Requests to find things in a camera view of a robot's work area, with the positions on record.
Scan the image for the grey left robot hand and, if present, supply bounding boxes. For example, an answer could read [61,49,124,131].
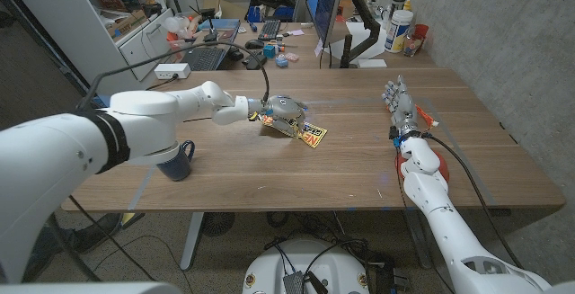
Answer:
[259,94,309,138]

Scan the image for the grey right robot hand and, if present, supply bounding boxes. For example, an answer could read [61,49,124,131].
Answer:
[381,76,421,138]

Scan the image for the yellow new driver bumper sticker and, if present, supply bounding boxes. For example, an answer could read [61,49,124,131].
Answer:
[260,113,328,149]

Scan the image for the dark blue mug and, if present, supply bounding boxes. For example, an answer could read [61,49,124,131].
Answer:
[155,139,197,183]

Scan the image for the black case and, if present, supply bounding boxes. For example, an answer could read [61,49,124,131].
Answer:
[245,53,269,71]

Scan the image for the red round disc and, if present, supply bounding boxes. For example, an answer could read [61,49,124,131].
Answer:
[394,151,450,183]

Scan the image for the red plastic cup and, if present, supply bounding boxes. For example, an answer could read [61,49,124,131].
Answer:
[402,23,430,58]

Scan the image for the black keyboard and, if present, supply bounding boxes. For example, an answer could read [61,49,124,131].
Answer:
[257,19,282,42]

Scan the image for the white wipes canister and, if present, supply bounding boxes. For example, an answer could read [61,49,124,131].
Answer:
[384,9,414,54]

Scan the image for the white paper sheet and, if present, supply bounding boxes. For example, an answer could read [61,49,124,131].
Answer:
[345,20,387,61]

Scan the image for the open laptop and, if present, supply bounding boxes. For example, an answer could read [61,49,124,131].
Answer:
[180,18,242,72]

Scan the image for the blue storage bin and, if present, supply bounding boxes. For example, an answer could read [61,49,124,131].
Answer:
[245,4,296,23]

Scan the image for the computer monitor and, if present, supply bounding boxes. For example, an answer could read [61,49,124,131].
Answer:
[305,0,348,48]

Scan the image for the white power strip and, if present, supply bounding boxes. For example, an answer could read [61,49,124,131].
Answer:
[154,62,192,81]

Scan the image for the grey table leg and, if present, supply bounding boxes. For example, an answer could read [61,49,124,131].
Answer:
[179,211,206,272]
[402,208,435,271]

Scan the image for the round black floor fan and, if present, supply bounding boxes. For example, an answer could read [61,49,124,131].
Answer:
[200,211,236,238]

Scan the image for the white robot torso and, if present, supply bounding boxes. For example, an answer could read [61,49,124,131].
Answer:
[242,238,373,294]

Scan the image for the cardboard box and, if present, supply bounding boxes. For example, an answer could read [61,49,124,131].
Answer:
[106,9,149,39]

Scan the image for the white shelf cabinet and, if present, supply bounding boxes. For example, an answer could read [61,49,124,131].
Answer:
[0,0,176,113]

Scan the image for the black leather shoe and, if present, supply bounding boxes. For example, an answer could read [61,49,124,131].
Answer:
[66,212,122,254]

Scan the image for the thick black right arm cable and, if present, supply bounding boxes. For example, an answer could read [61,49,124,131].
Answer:
[421,131,525,271]

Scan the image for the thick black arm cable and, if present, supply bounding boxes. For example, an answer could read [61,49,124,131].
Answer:
[75,40,270,111]
[421,131,525,271]

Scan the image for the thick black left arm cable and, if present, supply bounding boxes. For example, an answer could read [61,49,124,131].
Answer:
[75,40,270,111]

